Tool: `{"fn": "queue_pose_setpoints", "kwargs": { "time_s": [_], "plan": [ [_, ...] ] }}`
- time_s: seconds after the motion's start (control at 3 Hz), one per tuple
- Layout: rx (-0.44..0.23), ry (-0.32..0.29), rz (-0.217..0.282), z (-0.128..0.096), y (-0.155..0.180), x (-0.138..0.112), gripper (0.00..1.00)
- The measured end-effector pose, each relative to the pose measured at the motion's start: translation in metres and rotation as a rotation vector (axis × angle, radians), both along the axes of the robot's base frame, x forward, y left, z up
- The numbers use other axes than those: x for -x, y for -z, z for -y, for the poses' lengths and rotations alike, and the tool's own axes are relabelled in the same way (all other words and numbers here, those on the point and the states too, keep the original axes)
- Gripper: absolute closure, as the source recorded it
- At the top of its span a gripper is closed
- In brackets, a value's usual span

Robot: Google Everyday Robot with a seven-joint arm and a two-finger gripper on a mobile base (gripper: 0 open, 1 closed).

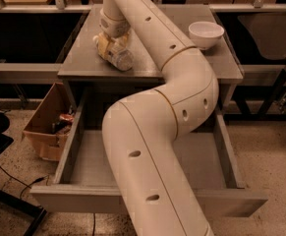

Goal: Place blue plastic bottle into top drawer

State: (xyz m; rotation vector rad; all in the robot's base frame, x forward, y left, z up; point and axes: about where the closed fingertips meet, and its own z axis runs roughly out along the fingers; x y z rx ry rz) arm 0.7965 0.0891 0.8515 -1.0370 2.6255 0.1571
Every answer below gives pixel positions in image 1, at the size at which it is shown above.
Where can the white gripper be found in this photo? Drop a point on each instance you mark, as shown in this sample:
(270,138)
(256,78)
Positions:
(115,27)

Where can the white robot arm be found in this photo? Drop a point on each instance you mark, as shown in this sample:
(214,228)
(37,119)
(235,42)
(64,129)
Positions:
(139,130)

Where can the grey open top drawer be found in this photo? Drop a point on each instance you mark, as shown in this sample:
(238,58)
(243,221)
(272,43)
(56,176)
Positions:
(84,182)

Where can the cardboard box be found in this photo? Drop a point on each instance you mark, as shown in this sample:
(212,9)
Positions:
(38,130)

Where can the red snack package in box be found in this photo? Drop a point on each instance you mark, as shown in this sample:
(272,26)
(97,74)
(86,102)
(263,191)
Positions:
(63,124)

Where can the white ceramic bowl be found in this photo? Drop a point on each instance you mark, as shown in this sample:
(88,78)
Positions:
(205,35)

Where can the black chair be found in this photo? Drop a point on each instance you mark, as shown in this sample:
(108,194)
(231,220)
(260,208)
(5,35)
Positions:
(36,212)

